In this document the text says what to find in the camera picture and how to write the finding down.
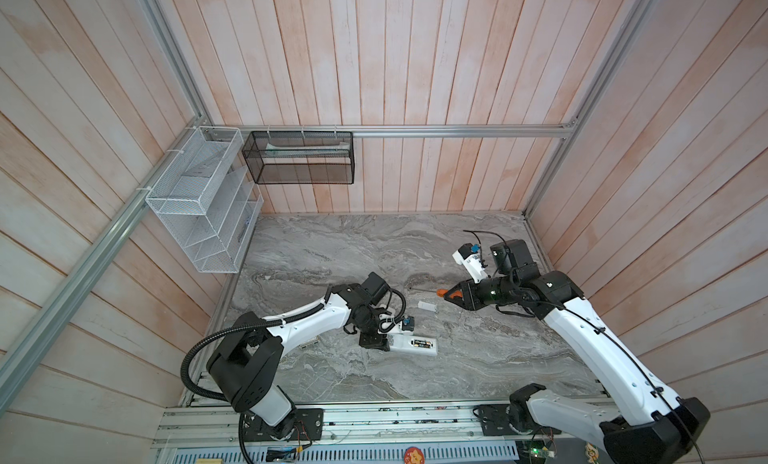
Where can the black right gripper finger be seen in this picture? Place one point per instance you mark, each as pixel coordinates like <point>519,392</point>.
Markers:
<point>468,303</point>
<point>464,290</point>

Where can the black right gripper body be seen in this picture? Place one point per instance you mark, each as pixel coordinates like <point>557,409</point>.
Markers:
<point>495,290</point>

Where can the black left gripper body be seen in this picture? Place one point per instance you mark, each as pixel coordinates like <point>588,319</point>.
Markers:
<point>369,337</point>

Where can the orange handled screwdriver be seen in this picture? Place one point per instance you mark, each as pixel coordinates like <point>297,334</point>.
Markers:
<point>435,292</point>

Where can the white battery cover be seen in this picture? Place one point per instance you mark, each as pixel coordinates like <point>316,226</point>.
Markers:
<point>427,306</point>

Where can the white TV remote control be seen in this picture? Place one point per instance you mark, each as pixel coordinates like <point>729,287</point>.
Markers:
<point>410,344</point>

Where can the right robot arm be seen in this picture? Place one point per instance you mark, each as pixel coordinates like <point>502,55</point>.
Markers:
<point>648,421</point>

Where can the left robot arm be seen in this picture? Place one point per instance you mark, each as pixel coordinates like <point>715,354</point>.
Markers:
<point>238,365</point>

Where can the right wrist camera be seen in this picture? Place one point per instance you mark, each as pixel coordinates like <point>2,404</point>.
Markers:
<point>468,256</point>

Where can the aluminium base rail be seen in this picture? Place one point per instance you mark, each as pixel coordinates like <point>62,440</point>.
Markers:
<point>343,424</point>

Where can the horizontal aluminium frame rail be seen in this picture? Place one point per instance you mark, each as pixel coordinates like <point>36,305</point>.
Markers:
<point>551,131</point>

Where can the black wire mesh basket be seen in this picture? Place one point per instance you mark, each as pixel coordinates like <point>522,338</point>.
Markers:
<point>300,157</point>

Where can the white wire mesh shelf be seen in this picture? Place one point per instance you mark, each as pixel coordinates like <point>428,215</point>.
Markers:
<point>205,200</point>

